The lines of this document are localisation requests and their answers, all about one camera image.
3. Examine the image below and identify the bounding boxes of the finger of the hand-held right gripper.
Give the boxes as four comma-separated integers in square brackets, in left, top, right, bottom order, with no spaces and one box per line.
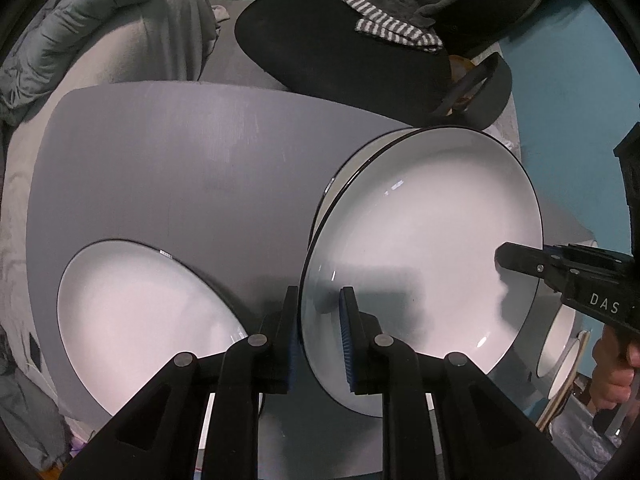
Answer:
[494,242,566,292]

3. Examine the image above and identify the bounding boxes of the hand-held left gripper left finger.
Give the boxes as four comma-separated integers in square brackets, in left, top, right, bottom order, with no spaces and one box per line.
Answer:
[60,286,302,480]

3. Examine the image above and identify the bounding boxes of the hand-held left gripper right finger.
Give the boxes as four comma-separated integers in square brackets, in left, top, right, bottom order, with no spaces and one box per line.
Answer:
[339,286,583,480]

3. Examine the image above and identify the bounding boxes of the large white bowl black rim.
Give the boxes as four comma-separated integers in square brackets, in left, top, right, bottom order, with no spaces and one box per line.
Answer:
[311,127,421,241]
[299,126,546,418]

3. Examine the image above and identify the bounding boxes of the person's right hand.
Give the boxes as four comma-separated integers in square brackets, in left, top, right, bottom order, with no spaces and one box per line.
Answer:
[590,325,640,417]

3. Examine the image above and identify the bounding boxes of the white plate black rim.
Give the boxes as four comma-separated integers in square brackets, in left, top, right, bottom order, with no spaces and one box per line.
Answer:
[56,240,261,418]

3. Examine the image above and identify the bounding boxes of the grey plastic bag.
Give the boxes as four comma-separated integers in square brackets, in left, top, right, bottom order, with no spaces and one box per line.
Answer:
[547,400,626,480]

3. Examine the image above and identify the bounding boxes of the dark grey cloth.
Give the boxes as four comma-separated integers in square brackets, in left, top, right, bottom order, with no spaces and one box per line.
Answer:
[0,325,71,471]

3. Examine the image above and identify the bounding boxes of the black office chair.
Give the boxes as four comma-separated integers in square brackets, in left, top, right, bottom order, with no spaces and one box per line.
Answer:
[220,0,551,133]

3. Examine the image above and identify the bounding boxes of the grey garment striped cuffs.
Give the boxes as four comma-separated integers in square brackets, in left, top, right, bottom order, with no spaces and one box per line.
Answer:
[342,0,503,53]

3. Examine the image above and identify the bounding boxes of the grey quilted blanket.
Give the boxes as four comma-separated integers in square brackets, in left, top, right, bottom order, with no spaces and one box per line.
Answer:
[0,0,163,121]

